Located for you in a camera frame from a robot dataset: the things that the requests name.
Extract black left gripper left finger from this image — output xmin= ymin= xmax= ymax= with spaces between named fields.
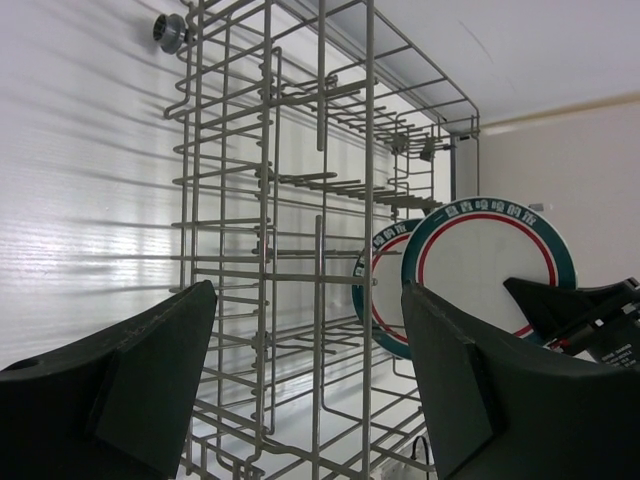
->
xmin=1 ymin=281 xmax=217 ymax=479

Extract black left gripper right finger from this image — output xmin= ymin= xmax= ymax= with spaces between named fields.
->
xmin=401 ymin=282 xmax=639 ymax=479

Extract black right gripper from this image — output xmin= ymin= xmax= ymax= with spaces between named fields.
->
xmin=503 ymin=277 xmax=639 ymax=370

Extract teal red rimmed plate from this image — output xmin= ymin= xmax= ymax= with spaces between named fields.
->
xmin=400 ymin=196 xmax=577 ymax=346
xmin=371 ymin=218 xmax=421 ymax=360

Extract grey wire dish rack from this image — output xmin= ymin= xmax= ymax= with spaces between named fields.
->
xmin=152 ymin=1 xmax=455 ymax=479

